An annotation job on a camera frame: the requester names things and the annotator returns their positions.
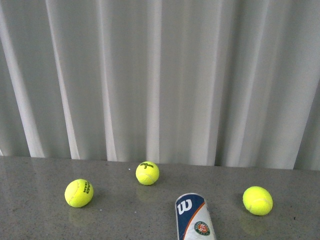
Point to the Wilson Roland Garros tennis can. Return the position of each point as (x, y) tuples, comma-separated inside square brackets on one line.
[(193, 220)]

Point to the far Wilson 3 tennis ball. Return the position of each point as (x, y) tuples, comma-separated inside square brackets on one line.
[(147, 173)]

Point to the tennis ball HEAD TEAM print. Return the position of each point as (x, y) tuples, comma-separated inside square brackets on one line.
[(79, 193)]

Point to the plain yellow tennis ball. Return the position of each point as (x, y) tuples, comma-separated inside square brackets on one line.
[(257, 200)]

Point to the white pleated curtain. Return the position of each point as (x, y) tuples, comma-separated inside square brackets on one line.
[(232, 83)]

